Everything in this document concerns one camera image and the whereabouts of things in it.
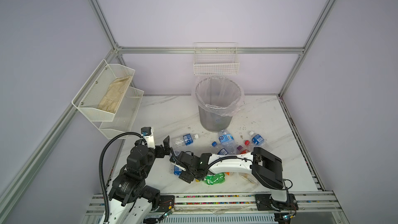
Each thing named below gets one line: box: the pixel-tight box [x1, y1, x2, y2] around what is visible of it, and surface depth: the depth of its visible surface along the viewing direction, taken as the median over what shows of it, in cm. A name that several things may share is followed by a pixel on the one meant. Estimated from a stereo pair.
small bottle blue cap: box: [211, 141, 229, 156], surface depth 88 cm
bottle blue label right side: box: [248, 131, 265, 146], surface depth 92 cm
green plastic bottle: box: [204, 172, 225, 185], surface depth 79 cm
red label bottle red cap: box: [243, 140, 251, 151], surface depth 95 cm
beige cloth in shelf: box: [97, 75, 133, 114], surface depth 80 cm
